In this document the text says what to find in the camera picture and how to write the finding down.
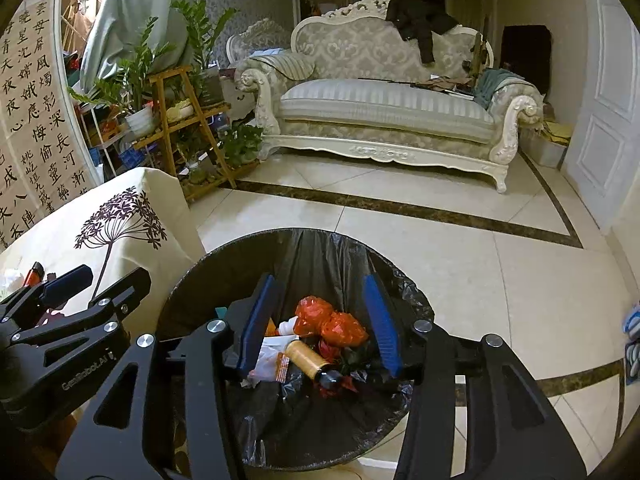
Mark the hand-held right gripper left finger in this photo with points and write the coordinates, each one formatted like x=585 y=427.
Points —
x=257 y=325

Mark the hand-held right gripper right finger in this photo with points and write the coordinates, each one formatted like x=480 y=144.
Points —
x=382 y=325

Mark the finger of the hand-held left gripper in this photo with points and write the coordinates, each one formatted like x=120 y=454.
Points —
x=125 y=292
x=65 y=285

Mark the white box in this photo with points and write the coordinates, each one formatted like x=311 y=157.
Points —
x=277 y=345

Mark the white tube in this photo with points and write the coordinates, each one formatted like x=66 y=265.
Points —
x=287 y=327

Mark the white and teal carton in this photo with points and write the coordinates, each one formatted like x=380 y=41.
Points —
x=219 y=312

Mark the orange and white wrapper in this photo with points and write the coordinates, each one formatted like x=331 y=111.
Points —
x=270 y=365

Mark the orange plastic bag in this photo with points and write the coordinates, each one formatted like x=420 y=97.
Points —
x=340 y=327

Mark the gold bottle with black cap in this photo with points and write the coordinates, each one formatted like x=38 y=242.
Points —
x=302 y=357

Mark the maroon plastic wrapper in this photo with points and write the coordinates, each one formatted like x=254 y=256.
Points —
x=329 y=349

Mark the trash bin with black bag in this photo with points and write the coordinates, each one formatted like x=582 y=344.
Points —
x=320 y=260

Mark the floral printed tablecloth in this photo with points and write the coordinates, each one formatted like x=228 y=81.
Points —
x=125 y=260

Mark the metal shelf rack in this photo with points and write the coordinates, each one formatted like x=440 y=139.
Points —
x=100 y=135

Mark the potted plant in white pot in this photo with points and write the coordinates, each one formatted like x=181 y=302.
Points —
x=140 y=122

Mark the wooden plant stand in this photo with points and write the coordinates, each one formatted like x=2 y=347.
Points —
x=172 y=125

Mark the small green floor plant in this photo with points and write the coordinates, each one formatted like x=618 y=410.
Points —
x=242 y=142

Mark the ornate cream sofa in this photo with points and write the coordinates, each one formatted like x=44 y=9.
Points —
x=380 y=105

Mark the grey box with yellow cloth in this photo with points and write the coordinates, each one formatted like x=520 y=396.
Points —
x=547 y=142

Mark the blue and white slipper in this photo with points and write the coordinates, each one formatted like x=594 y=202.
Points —
x=632 y=320
x=634 y=357

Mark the striped cushion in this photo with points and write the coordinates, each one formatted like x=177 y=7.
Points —
x=285 y=65

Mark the tall leafy potted plant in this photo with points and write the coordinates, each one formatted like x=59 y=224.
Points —
x=210 y=45

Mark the teal blanket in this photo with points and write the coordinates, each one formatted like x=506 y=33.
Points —
x=495 y=87

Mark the grey-green curtain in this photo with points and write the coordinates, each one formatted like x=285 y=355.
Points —
x=135 y=10

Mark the ornate cream armchair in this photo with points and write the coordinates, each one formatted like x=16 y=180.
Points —
x=257 y=35

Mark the black jacket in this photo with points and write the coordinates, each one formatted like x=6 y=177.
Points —
x=415 y=17

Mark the white door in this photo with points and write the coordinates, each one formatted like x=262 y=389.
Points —
x=605 y=110

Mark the calligraphy wall hanging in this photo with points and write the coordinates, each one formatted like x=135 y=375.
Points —
x=35 y=135

